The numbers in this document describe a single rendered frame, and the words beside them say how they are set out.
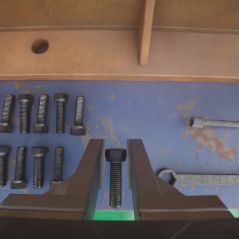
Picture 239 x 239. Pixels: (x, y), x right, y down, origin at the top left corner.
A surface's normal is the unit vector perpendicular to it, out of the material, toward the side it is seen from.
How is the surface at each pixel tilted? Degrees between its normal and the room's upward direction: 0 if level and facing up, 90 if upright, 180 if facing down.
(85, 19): 90
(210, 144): 0
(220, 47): 0
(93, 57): 0
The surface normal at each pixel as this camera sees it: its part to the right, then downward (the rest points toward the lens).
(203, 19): -0.01, 0.99
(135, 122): 0.00, -0.14
